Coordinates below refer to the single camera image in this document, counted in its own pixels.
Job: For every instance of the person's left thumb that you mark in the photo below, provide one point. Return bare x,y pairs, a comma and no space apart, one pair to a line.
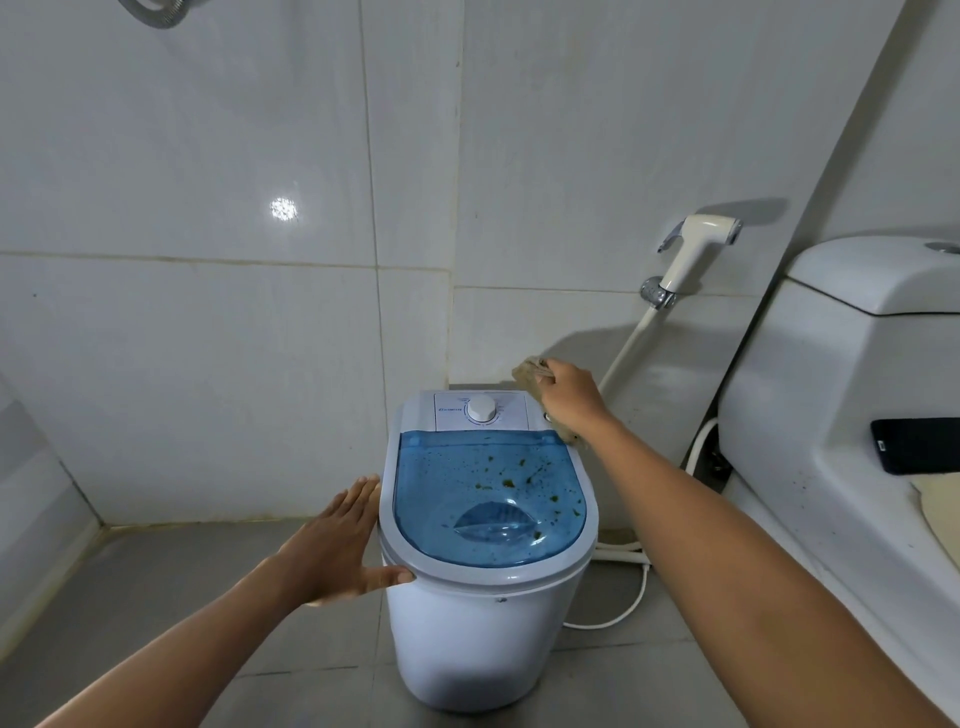
386,578

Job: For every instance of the chrome flush button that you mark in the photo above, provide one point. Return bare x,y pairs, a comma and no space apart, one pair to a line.
943,247

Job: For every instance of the white toilet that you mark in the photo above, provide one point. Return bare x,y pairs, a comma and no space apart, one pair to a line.
795,390

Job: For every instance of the person's left hand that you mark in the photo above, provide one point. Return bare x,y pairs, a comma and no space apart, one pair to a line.
330,559

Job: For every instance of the white washer dial knob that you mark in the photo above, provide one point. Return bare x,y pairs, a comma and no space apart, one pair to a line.
482,411

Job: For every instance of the person's right hand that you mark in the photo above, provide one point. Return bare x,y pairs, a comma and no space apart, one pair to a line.
577,397

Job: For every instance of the chrome sprayer wall holder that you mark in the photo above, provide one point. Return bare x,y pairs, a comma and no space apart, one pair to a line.
658,294

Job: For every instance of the person's left forearm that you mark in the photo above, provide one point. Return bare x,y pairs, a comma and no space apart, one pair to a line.
187,645

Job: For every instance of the person's right forearm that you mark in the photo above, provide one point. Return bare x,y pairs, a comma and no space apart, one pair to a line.
712,555

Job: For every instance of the white mini washing machine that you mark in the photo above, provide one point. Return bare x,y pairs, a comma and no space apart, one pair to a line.
465,637

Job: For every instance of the blue transparent washer lid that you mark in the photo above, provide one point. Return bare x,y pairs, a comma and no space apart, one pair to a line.
450,472

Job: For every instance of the black smartphone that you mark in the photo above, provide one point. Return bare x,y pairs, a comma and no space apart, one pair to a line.
919,446

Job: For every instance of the white bidet sprayer head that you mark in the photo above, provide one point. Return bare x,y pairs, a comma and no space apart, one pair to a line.
697,255

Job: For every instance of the brown cleaning cloth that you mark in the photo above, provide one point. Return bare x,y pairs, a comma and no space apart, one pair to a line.
529,373

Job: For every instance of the white toilet tank lid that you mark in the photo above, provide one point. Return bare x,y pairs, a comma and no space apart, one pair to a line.
870,274

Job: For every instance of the person's right fingers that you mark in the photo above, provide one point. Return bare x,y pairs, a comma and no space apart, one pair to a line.
553,390

